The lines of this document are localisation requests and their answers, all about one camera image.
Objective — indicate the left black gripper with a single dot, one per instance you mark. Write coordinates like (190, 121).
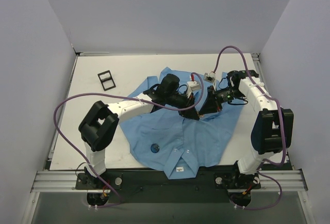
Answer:
(189, 102)

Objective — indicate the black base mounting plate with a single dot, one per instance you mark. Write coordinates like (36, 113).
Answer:
(169, 194)

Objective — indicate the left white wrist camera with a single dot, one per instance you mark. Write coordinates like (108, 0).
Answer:
(192, 86)

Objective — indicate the round blue badge pin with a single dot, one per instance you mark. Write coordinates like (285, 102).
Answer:
(155, 148)

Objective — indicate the left black rectangular frame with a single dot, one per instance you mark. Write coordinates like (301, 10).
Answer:
(107, 81)

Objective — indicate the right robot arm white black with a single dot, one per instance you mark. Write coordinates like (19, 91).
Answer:
(271, 133)

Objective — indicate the black rectangular frame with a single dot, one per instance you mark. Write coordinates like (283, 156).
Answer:
(107, 81)
(253, 73)

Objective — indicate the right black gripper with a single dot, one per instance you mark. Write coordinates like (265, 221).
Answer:
(211, 97)

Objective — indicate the right black rectangular frame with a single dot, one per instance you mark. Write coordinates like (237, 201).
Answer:
(253, 73)

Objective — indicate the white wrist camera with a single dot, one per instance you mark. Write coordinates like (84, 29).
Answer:
(192, 86)
(210, 77)

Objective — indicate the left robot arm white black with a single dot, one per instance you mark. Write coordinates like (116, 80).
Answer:
(100, 123)

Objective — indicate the aluminium front rail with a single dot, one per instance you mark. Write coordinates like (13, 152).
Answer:
(69, 181)

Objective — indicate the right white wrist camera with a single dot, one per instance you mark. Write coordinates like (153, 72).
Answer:
(210, 77)

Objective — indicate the blue button-up shirt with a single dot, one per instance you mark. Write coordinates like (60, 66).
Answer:
(185, 144)

